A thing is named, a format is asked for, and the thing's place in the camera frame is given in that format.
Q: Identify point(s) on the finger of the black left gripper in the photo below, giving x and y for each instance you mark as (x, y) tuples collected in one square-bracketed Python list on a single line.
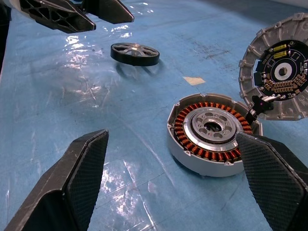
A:
[(110, 12), (72, 22)]

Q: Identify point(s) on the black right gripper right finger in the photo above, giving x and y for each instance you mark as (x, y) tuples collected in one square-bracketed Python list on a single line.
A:
[(276, 183)]

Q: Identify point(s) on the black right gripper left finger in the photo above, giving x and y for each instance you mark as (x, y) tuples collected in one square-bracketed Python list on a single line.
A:
[(79, 183)]

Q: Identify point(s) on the grey motor stator copper windings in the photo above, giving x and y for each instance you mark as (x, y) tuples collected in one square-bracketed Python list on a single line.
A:
[(204, 166)]

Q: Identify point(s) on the round silver motor rotor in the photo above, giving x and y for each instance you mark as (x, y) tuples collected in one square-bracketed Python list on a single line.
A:
[(255, 53)]

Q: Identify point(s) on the blue table cover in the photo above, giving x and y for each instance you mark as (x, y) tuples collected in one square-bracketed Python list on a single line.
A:
[(72, 96)]

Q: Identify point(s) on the pale tape piece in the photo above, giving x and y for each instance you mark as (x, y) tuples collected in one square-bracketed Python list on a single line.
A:
[(194, 80)]

